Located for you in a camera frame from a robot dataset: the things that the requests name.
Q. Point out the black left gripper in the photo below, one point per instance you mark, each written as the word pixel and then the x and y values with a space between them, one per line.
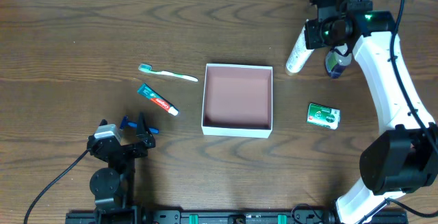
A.
pixel 128 146

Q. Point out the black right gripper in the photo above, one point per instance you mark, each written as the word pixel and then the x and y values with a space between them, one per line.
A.
pixel 314 35

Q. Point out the blue disposable razor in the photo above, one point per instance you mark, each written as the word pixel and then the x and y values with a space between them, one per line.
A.
pixel 131 125

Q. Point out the clear bottle dark cap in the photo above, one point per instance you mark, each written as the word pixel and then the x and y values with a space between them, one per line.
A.
pixel 336 61

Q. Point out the teal red toothpaste tube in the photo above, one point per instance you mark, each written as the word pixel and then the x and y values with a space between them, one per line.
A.
pixel 150 94

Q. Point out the white cosmetic tube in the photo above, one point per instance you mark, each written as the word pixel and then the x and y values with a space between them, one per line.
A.
pixel 299 55

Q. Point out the green soap packet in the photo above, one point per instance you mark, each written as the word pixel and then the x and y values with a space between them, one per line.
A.
pixel 323 116

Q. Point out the white cardboard box pink inside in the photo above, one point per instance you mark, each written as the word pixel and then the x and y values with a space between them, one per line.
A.
pixel 237 101

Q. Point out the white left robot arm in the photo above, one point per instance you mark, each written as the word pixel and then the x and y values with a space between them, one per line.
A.
pixel 113 186

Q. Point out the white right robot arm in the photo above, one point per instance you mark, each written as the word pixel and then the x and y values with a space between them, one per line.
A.
pixel 404 156

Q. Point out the green white toothbrush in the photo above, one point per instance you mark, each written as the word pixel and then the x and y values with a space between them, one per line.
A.
pixel 146 68

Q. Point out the black mounting rail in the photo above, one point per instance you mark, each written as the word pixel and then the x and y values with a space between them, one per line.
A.
pixel 177 217

